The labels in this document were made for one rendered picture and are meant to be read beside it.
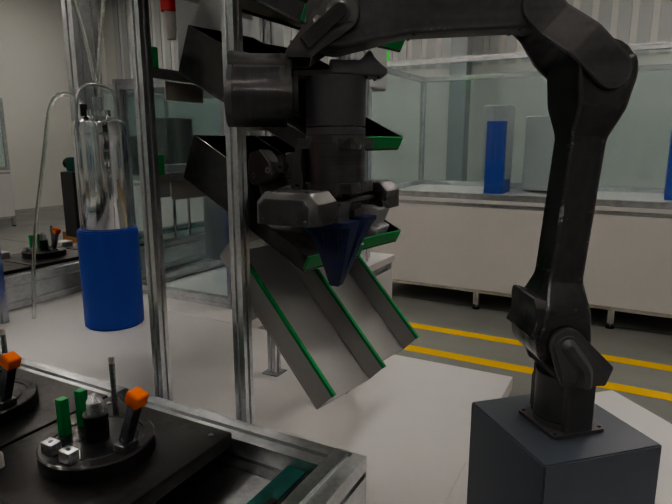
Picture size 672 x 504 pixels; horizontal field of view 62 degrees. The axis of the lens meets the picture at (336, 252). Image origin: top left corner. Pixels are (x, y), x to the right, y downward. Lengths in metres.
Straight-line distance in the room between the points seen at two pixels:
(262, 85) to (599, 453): 0.48
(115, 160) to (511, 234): 3.49
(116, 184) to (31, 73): 11.63
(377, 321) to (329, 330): 0.15
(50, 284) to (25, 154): 10.97
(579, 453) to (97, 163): 1.29
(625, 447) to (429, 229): 4.15
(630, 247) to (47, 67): 11.54
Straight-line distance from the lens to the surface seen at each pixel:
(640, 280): 4.51
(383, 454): 0.97
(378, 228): 0.93
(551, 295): 0.60
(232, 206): 0.80
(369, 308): 1.04
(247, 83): 0.52
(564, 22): 0.58
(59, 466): 0.77
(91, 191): 1.57
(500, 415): 0.68
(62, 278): 2.04
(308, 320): 0.90
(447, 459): 0.98
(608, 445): 0.66
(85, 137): 1.57
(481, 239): 4.61
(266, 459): 0.80
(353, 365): 0.91
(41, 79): 13.27
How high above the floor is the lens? 1.36
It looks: 11 degrees down
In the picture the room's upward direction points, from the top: straight up
